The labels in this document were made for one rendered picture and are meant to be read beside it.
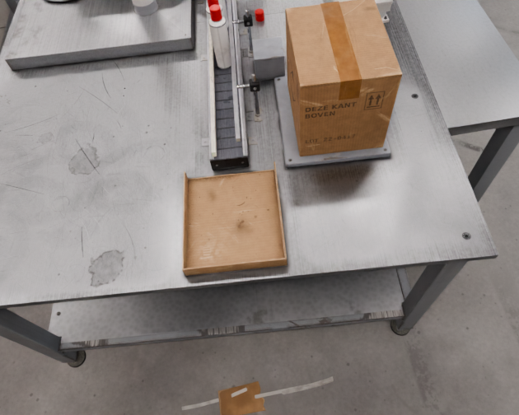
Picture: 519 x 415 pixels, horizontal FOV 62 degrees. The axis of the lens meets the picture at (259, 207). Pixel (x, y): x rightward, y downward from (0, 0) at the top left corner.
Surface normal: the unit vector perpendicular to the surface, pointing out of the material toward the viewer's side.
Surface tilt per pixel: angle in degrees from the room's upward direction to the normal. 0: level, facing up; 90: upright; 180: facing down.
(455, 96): 0
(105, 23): 0
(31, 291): 0
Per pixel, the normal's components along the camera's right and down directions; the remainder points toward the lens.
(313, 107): 0.08, 0.85
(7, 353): -0.07, -0.51
